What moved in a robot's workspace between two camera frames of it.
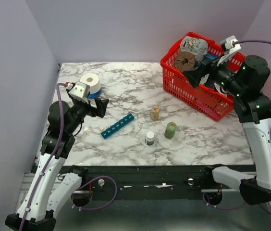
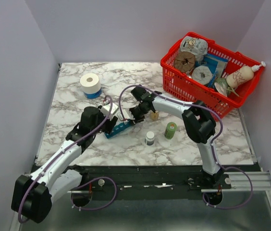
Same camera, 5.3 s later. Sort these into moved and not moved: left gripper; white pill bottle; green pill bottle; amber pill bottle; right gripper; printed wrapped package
Moved: right gripper; left gripper
Not moved: green pill bottle; amber pill bottle; printed wrapped package; white pill bottle
